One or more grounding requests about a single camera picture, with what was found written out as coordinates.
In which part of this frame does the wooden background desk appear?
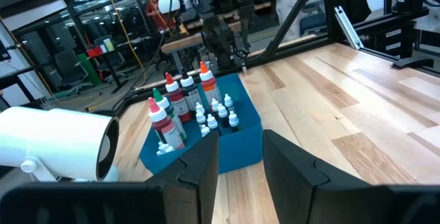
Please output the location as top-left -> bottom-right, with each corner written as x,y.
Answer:
160,21 -> 241,55

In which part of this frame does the person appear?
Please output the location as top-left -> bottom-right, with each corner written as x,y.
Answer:
144,0 -> 176,31
273,0 -> 322,34

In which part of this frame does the blue plastic bin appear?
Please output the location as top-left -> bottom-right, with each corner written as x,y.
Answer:
139,73 -> 264,175

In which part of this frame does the white round lamp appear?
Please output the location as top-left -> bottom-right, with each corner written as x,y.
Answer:
157,0 -> 182,14

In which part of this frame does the silver aluminium extrusion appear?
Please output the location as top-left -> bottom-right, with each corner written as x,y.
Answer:
333,5 -> 364,50

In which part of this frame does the yellow hanging cable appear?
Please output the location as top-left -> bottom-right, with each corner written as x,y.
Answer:
99,0 -> 147,87

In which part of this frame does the large black food coloring bottle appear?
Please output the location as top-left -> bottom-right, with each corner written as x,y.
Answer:
179,68 -> 204,112

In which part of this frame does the grey office chair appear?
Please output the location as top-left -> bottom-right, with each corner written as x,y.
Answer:
54,50 -> 94,94

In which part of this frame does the large orange food coloring bottle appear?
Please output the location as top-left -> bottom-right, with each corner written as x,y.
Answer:
198,60 -> 223,107

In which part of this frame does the large pink food coloring bottle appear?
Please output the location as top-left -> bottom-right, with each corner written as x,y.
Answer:
147,96 -> 186,151

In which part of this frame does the black aluminium table frame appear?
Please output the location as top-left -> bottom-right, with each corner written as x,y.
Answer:
113,0 -> 440,115

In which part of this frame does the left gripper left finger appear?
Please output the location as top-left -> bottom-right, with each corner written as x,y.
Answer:
146,131 -> 220,224

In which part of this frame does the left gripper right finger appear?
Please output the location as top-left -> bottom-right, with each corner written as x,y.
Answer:
262,129 -> 374,224

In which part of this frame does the large green food coloring bottle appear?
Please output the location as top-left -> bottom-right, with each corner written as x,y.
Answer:
152,87 -> 188,142

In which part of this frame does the large red food coloring bottle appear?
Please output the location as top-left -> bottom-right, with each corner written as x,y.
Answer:
164,72 -> 193,124

